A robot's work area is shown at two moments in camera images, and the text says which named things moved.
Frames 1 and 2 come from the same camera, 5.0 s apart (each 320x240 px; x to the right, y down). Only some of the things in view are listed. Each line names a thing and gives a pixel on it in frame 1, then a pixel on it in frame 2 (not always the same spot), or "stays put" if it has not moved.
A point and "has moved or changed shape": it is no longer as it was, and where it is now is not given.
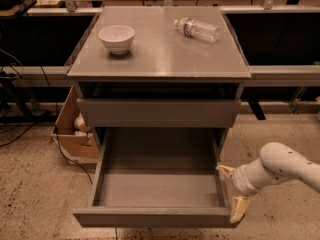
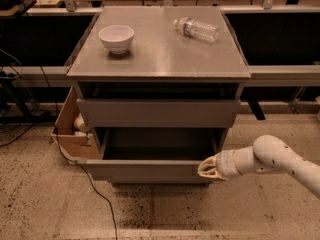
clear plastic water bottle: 196,29 stays put
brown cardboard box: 75,146 stays put
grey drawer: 158,178 has moved or changed shape
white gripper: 239,182 to 225,164
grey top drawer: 159,113 stays put
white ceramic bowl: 117,38 stays put
